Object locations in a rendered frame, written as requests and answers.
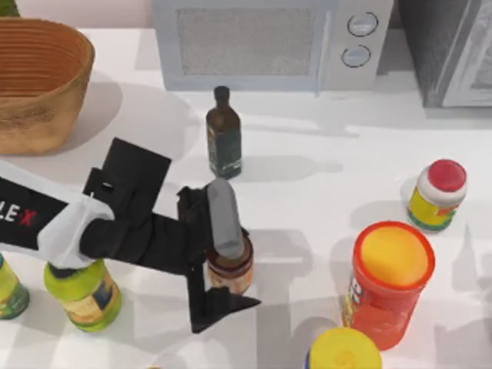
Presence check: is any pale microwave oven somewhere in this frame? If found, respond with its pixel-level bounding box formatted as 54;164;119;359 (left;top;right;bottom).
151;0;394;97

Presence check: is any brown jar with dark lid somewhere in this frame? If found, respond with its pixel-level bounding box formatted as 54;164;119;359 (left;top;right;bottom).
206;234;255;296

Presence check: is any microwave door handle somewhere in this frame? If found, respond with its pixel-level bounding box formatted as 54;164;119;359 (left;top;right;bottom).
314;10;333;97

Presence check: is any woven wooden basket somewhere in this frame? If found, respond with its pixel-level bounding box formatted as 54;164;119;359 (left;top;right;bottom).
0;18;96;156

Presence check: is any yellow-green bottle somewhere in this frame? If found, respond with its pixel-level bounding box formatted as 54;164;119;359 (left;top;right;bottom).
42;258;123;333

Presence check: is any green plant leaf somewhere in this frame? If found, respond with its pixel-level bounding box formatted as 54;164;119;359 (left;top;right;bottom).
0;0;21;18

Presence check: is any green and yellow can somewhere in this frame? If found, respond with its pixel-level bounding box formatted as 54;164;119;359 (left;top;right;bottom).
0;254;31;321

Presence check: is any blue can with yellow lid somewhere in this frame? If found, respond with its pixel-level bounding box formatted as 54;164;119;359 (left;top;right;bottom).
304;327;383;369

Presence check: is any dark green glass bottle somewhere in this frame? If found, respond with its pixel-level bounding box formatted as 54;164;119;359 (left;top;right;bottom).
205;85;244;181

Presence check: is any microwave knob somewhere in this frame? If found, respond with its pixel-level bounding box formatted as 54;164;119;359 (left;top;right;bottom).
346;11;380;37
341;43;373;70

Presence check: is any orange can with yellow lid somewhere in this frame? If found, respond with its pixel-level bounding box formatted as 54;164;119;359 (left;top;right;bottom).
341;220;437;351

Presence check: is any yellow jar with red lid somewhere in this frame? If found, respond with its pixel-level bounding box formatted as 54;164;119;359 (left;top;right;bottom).
406;158;469;233

